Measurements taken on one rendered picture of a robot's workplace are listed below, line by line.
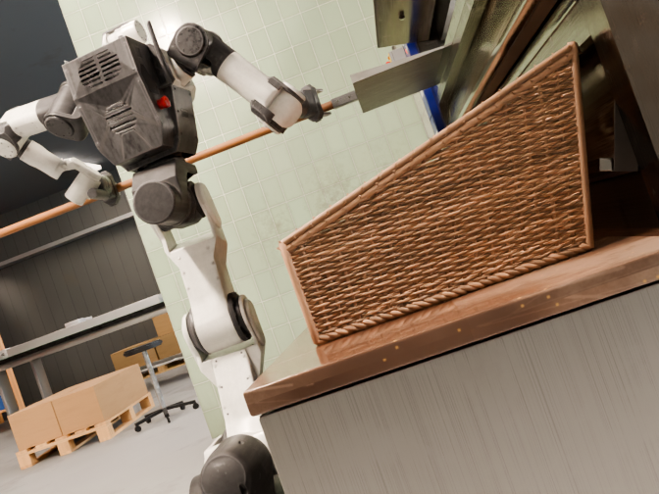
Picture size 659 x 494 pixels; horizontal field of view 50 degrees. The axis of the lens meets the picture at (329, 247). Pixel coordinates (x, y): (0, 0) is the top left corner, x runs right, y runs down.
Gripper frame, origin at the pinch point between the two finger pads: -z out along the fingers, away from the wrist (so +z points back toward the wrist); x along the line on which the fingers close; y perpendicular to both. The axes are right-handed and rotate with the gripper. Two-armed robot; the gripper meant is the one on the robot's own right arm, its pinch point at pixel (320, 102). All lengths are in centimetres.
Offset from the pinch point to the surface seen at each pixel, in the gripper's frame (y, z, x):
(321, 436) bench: 89, 134, 69
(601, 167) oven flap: 113, 93, 52
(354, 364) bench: 94, 131, 63
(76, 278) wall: -881, -397, -54
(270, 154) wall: -106, -82, -11
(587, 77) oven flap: 110, 78, 38
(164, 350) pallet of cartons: -693, -378, 92
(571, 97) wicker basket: 112, 92, 41
